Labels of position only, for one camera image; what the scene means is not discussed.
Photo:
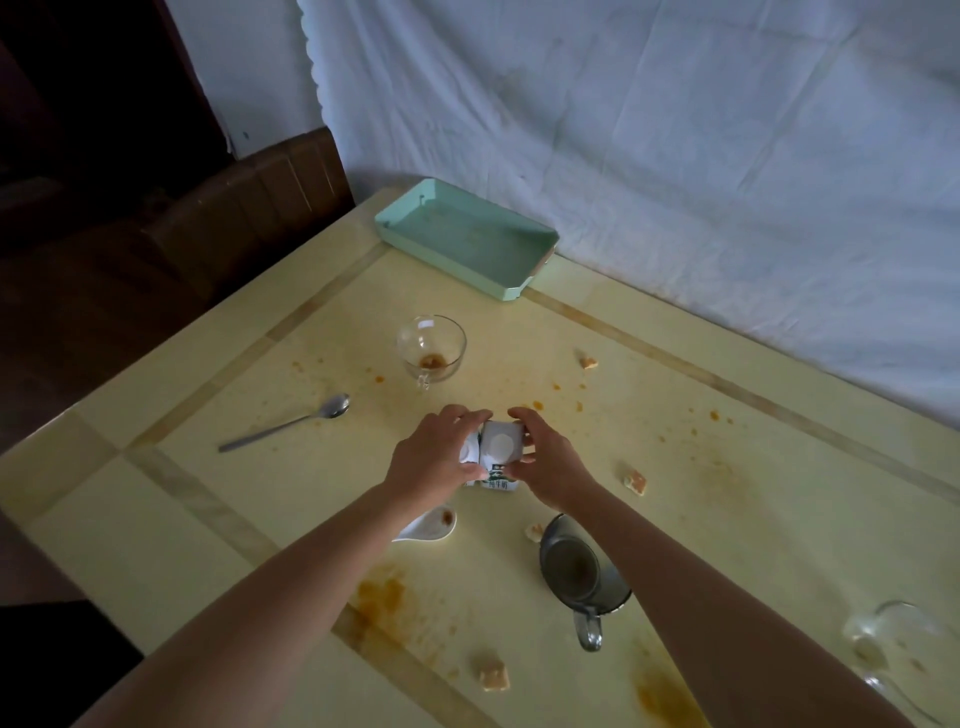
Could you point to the person's right forearm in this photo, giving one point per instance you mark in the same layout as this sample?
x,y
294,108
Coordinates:
x,y
712,615

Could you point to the metal spoon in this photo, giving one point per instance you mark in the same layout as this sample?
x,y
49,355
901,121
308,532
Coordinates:
x,y
334,406

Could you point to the brown wooden chair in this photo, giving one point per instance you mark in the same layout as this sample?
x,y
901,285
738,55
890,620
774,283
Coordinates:
x,y
255,202

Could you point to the person's right hand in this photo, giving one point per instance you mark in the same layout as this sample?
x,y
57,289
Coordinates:
x,y
555,472

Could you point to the clear glass cup brown residue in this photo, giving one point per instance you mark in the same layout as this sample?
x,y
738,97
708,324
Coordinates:
x,y
431,352

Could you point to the small bread piece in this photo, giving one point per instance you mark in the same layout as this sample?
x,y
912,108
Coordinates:
x,y
588,362
534,531
493,677
636,481

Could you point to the person's left hand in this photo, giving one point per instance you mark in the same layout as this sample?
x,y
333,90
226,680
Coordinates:
x,y
431,457

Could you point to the person's left forearm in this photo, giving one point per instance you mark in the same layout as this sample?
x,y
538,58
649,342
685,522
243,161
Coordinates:
x,y
262,645

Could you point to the dark glass mug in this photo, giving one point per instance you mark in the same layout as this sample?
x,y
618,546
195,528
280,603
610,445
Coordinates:
x,y
577,577

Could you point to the yellow dining table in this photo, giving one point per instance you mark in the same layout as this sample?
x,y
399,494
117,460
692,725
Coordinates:
x,y
315,480

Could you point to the white ceramic spoon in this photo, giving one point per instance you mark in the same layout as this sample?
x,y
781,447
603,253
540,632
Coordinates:
x,y
435,525

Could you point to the white wall cloth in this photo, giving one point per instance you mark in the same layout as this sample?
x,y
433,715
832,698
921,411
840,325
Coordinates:
x,y
637,150

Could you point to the mint green tray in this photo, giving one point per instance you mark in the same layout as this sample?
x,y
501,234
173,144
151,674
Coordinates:
x,y
465,240

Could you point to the dark wooden door frame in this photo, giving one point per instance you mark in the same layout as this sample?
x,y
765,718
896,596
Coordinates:
x,y
196,82

